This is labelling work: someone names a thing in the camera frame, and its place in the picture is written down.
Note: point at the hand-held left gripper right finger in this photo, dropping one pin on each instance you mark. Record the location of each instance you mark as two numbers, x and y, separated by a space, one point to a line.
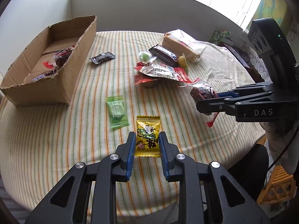
162 151

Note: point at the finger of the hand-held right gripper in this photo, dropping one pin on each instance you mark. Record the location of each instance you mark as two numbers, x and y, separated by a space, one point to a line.
227 94
210 106

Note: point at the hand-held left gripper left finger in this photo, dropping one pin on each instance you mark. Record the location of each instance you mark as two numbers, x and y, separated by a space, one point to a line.
132 149

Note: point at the dark red date packet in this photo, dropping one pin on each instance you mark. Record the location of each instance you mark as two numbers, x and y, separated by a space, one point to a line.
202 92
61 57

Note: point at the yellow candy packet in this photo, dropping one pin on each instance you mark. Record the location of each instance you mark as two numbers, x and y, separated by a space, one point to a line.
147 133

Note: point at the yellow-green round candy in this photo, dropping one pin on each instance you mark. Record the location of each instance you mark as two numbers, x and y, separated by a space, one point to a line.
183 61

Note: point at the clear sliced bread packet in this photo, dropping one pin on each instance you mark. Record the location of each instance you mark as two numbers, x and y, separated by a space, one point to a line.
179 44

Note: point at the brown chocolate bar packet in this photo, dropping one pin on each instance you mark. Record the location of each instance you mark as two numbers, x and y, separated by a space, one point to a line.
44 75
163 54

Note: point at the clear-wrapped green jelly candy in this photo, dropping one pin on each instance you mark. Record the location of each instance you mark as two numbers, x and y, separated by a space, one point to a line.
145 56

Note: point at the brown cardboard box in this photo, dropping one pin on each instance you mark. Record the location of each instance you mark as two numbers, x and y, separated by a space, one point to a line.
77 58

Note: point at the person's right hand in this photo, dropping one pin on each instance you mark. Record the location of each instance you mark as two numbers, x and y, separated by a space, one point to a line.
278 140

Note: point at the white lace cloth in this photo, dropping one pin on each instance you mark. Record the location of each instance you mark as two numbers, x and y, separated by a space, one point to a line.
257 60

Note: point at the green candy packet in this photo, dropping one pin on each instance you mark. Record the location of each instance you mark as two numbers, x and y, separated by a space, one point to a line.
116 112

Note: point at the dark red cabinet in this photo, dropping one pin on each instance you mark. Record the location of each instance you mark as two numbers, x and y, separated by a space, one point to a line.
236 53

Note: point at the green carton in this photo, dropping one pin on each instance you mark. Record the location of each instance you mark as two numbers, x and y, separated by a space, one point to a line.
218 36

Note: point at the small black candy packet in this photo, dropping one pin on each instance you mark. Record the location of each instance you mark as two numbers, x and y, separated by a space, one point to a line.
101 57

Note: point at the yellow wooden stool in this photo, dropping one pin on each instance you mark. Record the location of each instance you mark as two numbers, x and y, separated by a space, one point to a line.
280 186

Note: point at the wall map poster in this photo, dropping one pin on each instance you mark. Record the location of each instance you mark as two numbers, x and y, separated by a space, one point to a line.
273 4

